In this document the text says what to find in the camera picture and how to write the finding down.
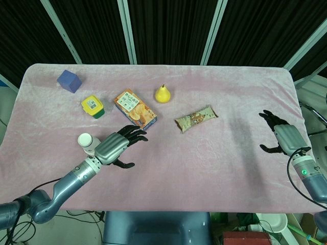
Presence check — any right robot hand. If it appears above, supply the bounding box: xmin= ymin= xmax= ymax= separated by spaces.
xmin=259 ymin=109 xmax=312 ymax=156

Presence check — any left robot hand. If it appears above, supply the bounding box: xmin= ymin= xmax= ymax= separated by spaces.
xmin=94 ymin=124 xmax=149 ymax=169

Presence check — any white paper cup stack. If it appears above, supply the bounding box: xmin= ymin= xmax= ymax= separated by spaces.
xmin=78 ymin=132 xmax=103 ymax=156

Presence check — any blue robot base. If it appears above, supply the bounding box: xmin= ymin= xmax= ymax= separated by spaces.
xmin=103 ymin=211 xmax=213 ymax=245

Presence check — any orange biscuit box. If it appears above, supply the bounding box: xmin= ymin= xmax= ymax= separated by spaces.
xmin=113 ymin=88 xmax=158 ymax=131

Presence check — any yellow lid green container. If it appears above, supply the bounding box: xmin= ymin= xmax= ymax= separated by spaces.
xmin=81 ymin=95 xmax=106 ymax=120

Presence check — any pink plush tablecloth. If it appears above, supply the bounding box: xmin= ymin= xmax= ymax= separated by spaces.
xmin=0 ymin=63 xmax=324 ymax=214

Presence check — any yellow pear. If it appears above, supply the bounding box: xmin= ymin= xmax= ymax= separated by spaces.
xmin=155 ymin=84 xmax=172 ymax=104

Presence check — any black partition panel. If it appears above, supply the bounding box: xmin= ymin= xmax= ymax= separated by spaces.
xmin=207 ymin=0 xmax=321 ymax=67
xmin=127 ymin=0 xmax=221 ymax=64
xmin=0 ymin=0 xmax=78 ymax=89
xmin=291 ymin=44 xmax=327 ymax=82
xmin=48 ymin=0 xmax=134 ymax=64

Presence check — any purple foam cube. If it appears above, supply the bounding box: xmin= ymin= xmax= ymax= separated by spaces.
xmin=56 ymin=69 xmax=83 ymax=94

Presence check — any white plastic basin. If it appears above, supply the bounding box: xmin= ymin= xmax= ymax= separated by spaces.
xmin=255 ymin=213 xmax=288 ymax=234

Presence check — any brown snack packet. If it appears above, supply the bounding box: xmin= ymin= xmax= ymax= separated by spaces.
xmin=174 ymin=104 xmax=220 ymax=134

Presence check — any green stick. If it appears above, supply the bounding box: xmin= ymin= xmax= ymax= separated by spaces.
xmin=287 ymin=216 xmax=314 ymax=242

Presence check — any green bag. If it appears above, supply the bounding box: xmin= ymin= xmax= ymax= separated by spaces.
xmin=211 ymin=212 xmax=228 ymax=231

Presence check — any red box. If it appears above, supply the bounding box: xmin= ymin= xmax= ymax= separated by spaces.
xmin=222 ymin=231 xmax=272 ymax=245

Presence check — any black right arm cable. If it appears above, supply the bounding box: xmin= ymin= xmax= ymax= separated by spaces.
xmin=286 ymin=148 xmax=327 ymax=205

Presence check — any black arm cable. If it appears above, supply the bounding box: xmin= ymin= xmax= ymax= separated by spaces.
xmin=25 ymin=178 xmax=64 ymax=196
xmin=286 ymin=148 xmax=327 ymax=205

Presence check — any metal chair frame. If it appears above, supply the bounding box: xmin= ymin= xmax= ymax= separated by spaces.
xmin=298 ymin=94 xmax=327 ymax=133

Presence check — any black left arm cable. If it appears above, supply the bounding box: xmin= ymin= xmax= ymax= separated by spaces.
xmin=25 ymin=178 xmax=64 ymax=196

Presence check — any grey partition frame post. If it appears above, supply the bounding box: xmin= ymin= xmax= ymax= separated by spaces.
xmin=40 ymin=0 xmax=83 ymax=65
xmin=200 ymin=0 xmax=226 ymax=66
xmin=284 ymin=0 xmax=327 ymax=70
xmin=116 ymin=0 xmax=138 ymax=64

